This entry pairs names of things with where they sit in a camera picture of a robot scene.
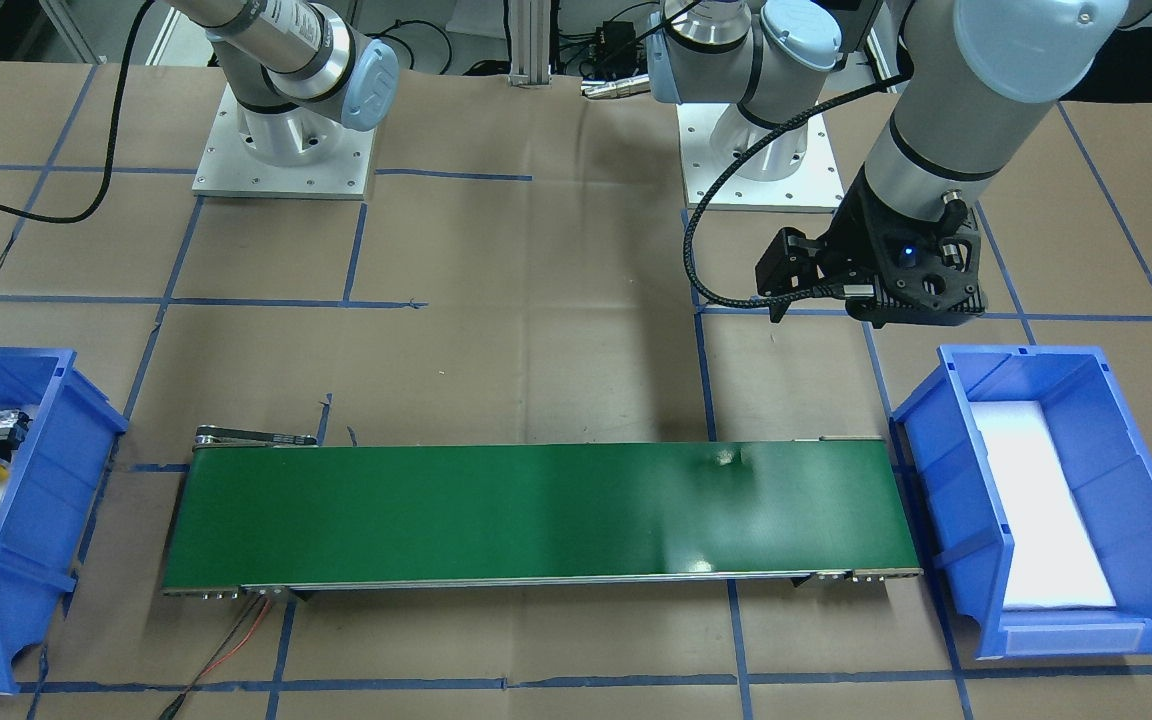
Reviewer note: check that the blue plastic bin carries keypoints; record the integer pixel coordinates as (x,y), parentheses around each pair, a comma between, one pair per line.
(1109,469)
(49,497)

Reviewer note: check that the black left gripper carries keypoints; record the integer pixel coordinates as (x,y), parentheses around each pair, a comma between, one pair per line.
(849,238)

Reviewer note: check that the green conveyor belt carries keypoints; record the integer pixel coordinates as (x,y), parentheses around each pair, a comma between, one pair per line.
(282,518)

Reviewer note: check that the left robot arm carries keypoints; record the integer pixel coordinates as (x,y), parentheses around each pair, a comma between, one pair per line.
(980,77)

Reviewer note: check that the aluminium profile post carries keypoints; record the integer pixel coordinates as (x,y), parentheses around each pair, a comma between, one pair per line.
(530,42)

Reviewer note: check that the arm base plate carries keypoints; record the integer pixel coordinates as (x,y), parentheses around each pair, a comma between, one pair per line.
(797,172)
(291,155)

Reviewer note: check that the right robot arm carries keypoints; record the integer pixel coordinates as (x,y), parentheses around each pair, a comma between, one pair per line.
(308,92)

